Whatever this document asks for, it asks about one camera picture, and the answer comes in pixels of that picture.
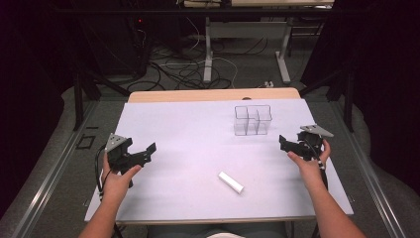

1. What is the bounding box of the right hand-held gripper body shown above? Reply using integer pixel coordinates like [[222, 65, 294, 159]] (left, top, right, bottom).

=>
[[295, 124, 335, 163]]

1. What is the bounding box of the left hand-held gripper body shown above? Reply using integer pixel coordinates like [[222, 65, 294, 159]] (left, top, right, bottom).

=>
[[104, 133, 137, 176]]

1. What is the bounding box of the person's right hand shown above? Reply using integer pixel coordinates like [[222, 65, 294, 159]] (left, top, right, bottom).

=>
[[286, 138, 332, 193]]

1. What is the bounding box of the person's left hand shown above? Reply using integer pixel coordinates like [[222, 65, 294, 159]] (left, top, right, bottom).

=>
[[101, 153, 143, 203]]

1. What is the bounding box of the clear plastic compartment organizer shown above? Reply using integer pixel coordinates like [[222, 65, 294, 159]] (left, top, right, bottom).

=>
[[233, 104, 273, 137]]

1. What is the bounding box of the white table cover sheet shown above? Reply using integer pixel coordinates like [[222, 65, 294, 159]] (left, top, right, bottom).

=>
[[83, 98, 355, 223]]

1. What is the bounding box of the black metal stand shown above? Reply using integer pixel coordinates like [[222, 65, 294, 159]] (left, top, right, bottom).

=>
[[72, 19, 132, 132], [298, 59, 356, 134]]

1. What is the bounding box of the white cylindrical tube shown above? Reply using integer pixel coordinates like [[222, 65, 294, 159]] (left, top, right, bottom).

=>
[[217, 171, 246, 195]]

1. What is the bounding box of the dark curtain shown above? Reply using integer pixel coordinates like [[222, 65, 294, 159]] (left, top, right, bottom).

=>
[[300, 0, 420, 196], [0, 0, 79, 219]]

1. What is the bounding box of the person's lap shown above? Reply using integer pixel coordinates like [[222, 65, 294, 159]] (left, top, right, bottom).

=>
[[146, 220, 289, 238]]

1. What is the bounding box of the black computer tower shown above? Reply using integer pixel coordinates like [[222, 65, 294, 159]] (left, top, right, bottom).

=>
[[108, 15, 151, 79]]

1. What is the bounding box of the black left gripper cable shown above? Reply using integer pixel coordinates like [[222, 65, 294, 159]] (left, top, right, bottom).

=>
[[94, 144, 113, 201]]

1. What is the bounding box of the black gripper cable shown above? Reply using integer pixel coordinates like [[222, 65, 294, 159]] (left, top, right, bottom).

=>
[[94, 144, 113, 201], [302, 140, 331, 192]]

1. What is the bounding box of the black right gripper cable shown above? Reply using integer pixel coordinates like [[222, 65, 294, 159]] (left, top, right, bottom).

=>
[[302, 140, 331, 192]]

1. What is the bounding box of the metal floor rail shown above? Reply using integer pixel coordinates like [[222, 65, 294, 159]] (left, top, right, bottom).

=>
[[9, 100, 100, 238], [328, 100, 408, 238]]

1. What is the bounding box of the tangle of floor cables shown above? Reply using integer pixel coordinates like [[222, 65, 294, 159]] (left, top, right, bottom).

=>
[[126, 19, 269, 92]]

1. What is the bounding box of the white metal desk frame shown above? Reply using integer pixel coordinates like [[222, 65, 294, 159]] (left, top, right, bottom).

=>
[[201, 15, 293, 85]]

